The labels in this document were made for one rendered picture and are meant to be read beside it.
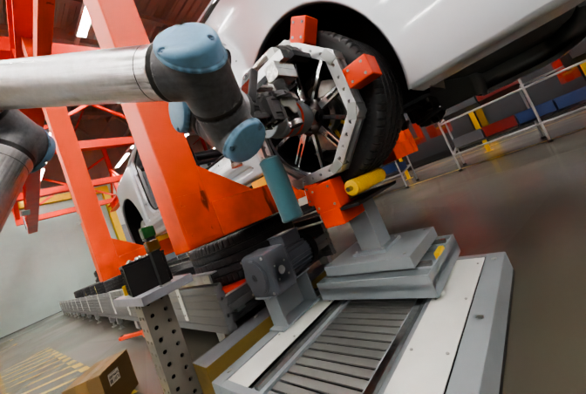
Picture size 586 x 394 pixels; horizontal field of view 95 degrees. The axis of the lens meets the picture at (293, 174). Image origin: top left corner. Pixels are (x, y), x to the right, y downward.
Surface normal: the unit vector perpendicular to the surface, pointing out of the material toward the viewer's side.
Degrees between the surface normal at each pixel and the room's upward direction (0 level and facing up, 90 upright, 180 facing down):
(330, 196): 90
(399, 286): 90
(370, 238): 90
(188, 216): 90
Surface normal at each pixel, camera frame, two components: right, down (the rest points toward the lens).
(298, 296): 0.65, -0.33
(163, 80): -0.18, 0.54
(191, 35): -0.08, -0.58
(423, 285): -0.65, 0.20
